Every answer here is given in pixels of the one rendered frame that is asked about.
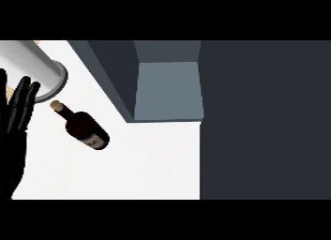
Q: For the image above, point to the white cylindrical pot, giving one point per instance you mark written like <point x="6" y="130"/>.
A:
<point x="19" y="62"/>

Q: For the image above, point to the grey open cabinet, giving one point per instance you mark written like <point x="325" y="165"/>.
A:
<point x="162" y="90"/>

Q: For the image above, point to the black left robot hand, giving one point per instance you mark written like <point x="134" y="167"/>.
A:
<point x="3" y="140"/>

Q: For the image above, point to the dark wine bottle with cork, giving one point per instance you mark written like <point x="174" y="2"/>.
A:
<point x="84" y="128"/>

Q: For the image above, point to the dark grey cabinet door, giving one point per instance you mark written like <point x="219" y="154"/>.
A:
<point x="270" y="120"/>

